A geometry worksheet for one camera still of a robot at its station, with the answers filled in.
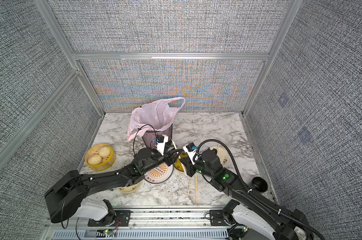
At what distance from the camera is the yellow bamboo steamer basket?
89 cm

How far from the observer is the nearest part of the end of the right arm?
575mm

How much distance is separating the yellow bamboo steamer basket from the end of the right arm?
44 cm
